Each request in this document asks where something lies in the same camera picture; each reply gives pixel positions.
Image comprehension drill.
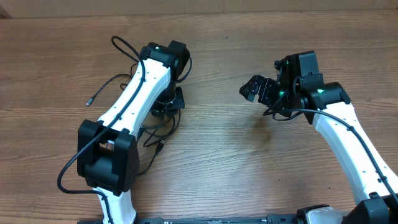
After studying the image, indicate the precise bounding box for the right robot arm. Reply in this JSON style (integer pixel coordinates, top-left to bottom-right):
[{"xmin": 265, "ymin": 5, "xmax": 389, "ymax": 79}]
[{"xmin": 239, "ymin": 50, "xmax": 397, "ymax": 224}]

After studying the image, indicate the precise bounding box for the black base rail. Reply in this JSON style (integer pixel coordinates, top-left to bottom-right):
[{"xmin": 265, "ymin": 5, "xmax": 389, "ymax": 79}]
[{"xmin": 77, "ymin": 214, "xmax": 302, "ymax": 224}]

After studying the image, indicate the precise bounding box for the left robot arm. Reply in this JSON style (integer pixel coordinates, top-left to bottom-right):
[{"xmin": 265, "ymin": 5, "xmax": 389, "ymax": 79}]
[{"xmin": 73, "ymin": 40, "xmax": 192, "ymax": 223}]

